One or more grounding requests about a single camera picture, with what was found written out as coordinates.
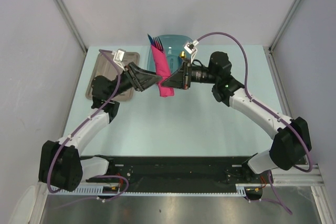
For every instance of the brown metal tray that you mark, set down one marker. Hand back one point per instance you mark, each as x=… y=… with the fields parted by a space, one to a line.
x=104 y=68

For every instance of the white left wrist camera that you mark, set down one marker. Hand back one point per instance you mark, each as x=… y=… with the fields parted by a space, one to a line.
x=118 y=58

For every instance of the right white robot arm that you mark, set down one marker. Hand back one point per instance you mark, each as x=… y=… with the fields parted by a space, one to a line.
x=290 y=137

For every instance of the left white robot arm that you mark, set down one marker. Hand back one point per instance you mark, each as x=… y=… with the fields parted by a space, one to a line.
x=61 y=164

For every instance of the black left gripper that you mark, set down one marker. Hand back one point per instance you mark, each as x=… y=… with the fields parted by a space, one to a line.
x=140 y=79

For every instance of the aluminium front rail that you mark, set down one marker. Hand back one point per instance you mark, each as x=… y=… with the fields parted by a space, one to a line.
x=295 y=177

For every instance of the pink paper napkin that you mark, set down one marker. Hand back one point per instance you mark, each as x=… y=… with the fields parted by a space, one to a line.
x=162 y=69

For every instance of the left aluminium frame post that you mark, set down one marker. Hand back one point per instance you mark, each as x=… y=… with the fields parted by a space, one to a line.
x=60 y=4

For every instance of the iridescent fork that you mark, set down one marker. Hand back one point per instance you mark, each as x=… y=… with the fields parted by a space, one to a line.
x=158 y=44

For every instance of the aluminium frame post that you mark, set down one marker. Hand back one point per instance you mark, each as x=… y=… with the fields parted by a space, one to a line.
x=60 y=4
x=284 y=25

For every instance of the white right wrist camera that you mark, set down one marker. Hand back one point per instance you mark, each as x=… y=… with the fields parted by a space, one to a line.
x=190 y=48

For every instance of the teal plastic basin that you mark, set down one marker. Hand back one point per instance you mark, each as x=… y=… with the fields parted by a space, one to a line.
x=173 y=46

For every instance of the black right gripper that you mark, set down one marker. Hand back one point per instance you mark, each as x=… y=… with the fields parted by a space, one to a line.
x=179 y=79

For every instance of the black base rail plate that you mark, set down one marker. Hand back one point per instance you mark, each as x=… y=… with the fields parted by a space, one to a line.
x=182 y=175

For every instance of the right aluminium frame post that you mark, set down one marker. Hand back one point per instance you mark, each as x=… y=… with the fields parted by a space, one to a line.
x=284 y=25

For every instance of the white slotted cable duct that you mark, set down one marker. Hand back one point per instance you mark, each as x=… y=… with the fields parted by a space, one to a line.
x=83 y=190

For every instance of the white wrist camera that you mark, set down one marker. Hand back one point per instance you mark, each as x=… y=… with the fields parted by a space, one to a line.
x=190 y=48
x=118 y=58

